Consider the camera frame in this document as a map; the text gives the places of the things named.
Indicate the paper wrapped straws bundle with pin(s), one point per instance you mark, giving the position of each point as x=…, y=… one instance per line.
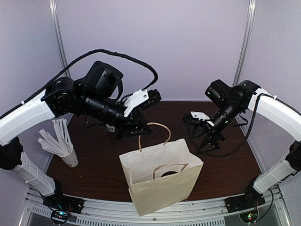
x=61, y=145

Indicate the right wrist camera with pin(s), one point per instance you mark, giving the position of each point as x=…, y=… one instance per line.
x=197, y=119

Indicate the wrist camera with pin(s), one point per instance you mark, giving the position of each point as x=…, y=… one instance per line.
x=141, y=99
x=197, y=119

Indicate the left aluminium frame post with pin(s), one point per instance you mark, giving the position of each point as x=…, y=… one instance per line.
x=55, y=19

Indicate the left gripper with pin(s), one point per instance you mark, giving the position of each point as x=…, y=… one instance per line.
x=136, y=119

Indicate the black plastic cup lid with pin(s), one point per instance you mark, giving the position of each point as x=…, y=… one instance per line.
x=168, y=173

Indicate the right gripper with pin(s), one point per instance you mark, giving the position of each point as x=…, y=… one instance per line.
x=210, y=138

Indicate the brown paper bag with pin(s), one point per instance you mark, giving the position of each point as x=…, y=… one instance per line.
x=160, y=175

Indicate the aluminium frame post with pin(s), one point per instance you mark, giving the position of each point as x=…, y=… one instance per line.
x=55, y=19
x=246, y=40

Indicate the white cup holding straws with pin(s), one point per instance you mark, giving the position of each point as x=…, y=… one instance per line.
x=70, y=159

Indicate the right aluminium frame post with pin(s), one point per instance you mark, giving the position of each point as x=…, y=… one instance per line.
x=246, y=40

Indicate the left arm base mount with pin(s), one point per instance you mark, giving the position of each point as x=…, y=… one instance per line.
x=62, y=206

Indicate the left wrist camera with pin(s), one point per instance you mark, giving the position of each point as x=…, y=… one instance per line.
x=141, y=99

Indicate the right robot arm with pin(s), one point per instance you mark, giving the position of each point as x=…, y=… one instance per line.
x=232, y=101

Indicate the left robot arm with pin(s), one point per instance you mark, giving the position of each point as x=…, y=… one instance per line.
x=89, y=96

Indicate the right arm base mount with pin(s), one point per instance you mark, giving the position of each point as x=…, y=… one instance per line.
x=246, y=206

